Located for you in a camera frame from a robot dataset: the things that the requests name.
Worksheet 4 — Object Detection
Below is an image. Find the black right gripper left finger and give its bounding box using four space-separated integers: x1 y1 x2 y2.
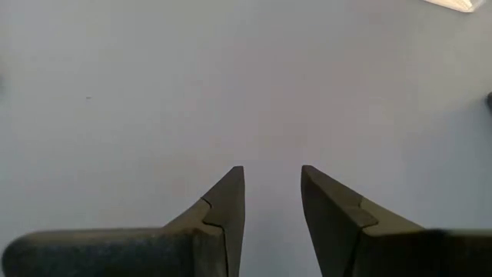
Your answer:
1 165 246 277

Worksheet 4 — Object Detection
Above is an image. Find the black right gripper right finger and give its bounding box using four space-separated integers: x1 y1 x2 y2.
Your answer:
301 165 492 277

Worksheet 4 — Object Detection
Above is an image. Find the white plastic bin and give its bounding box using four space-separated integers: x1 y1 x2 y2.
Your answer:
424 0 486 14

